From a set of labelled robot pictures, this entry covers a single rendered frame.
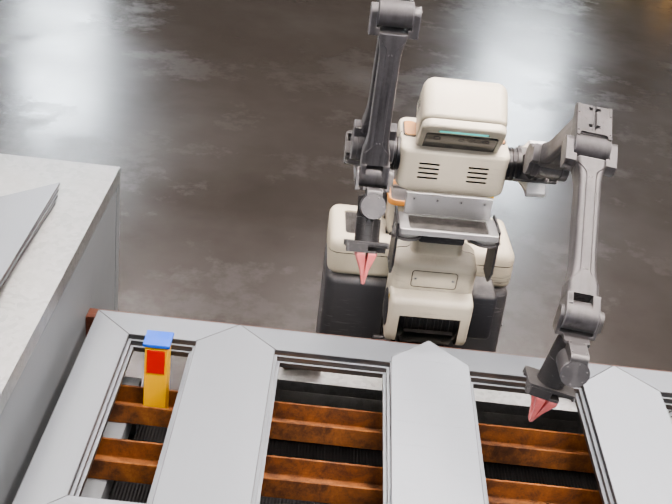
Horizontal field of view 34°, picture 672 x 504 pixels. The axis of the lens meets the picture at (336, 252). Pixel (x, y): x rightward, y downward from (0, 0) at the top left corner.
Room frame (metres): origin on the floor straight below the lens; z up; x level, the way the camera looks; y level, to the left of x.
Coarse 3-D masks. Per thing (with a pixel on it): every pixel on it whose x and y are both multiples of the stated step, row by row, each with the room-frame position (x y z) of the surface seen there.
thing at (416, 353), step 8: (408, 352) 2.19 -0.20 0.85; (416, 352) 2.19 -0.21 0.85; (424, 352) 2.20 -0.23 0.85; (432, 352) 2.20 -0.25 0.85; (440, 352) 2.21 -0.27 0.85; (424, 360) 2.16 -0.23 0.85; (432, 360) 2.17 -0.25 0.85; (440, 360) 2.17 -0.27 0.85; (448, 360) 2.18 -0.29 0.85; (456, 360) 2.18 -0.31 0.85
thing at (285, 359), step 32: (128, 352) 2.09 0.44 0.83; (192, 352) 2.10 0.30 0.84; (288, 352) 2.14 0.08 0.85; (384, 384) 2.08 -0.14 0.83; (480, 384) 2.13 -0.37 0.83; (512, 384) 2.14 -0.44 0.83; (384, 416) 1.96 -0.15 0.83; (96, 448) 1.74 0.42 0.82; (384, 448) 1.85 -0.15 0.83; (480, 448) 1.89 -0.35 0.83; (256, 480) 1.69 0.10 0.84; (384, 480) 1.75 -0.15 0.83; (608, 480) 1.81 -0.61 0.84
